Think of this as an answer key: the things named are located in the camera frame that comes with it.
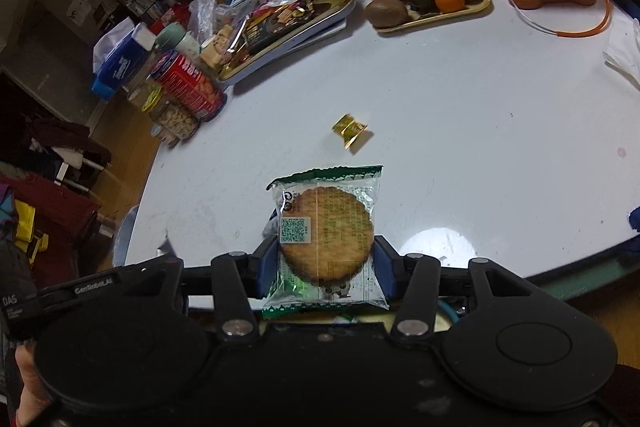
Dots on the small orange tangerine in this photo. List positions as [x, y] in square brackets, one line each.
[450, 6]

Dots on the round cookie clear green packet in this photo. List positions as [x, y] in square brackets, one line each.
[324, 222]

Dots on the glass jar of peanuts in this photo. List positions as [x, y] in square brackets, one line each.
[163, 109]

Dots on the black snack box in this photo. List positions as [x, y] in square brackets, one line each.
[263, 33]

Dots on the person left hand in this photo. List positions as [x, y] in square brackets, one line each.
[34, 398]

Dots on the blue tissue pack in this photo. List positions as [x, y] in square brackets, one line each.
[118, 56]

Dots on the mint green cup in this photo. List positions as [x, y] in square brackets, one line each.
[175, 37]

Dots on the brown kiwi front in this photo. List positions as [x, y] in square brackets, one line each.
[386, 13]

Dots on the gold snack tray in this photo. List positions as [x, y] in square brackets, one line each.
[330, 21]

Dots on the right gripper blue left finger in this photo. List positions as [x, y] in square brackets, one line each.
[236, 278]

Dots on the beige fruit tray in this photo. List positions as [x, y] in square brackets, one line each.
[417, 18]

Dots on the red tall tin can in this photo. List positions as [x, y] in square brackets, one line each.
[182, 79]

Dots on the gold foil candy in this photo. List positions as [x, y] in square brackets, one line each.
[349, 129]

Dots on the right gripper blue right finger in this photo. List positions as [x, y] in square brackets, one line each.
[411, 281]

